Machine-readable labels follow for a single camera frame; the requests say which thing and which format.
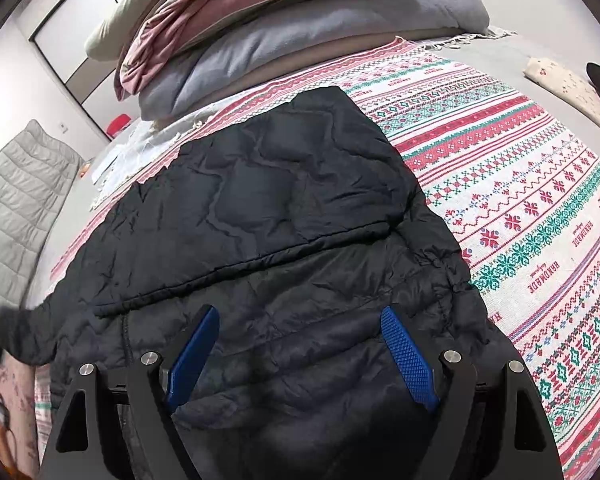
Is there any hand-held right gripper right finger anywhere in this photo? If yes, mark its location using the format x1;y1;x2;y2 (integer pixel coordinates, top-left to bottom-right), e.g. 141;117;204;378
380;305;566;480

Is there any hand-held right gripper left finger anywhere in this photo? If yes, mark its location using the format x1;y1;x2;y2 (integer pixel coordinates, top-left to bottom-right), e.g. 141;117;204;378
39;304;221;480

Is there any black quilted jacket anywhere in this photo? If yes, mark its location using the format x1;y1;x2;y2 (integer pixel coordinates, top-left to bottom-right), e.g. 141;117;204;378
0;85;533;480

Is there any pink floral cloth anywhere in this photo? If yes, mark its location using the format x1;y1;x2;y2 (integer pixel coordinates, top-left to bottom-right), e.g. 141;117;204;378
0;360;51;466

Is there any red green patterned blanket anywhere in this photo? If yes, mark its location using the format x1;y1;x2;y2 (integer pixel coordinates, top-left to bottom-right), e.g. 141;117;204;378
35;37;600;480

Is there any light blue paper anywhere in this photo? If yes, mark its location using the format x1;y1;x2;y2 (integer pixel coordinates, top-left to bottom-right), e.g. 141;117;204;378
92;152;131;186

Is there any grey quilted headboard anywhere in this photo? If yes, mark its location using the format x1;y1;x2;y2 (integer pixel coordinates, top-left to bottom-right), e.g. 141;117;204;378
0;119;86;321

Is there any white lace cloth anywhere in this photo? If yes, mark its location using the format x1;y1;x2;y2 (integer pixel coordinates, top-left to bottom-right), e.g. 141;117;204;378
89;110;216;211

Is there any red lidded container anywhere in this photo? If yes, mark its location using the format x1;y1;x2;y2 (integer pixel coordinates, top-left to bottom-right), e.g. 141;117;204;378
107;113;133;142

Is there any cherry print pillow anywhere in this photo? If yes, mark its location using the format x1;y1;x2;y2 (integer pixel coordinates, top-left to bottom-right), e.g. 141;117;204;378
524;56;600;143

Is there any grey folded blanket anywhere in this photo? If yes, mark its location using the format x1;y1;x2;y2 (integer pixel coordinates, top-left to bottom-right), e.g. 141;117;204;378
139;0;491;121

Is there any white wardrobe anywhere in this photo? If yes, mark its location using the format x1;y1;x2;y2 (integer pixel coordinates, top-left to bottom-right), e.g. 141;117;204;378
27;0;131;121

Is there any beige pillow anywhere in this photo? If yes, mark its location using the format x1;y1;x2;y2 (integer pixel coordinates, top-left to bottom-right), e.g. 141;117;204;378
85;0;221;61

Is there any pink folded duvet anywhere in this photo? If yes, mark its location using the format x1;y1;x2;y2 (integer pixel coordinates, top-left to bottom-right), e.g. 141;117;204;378
115;0;416;101

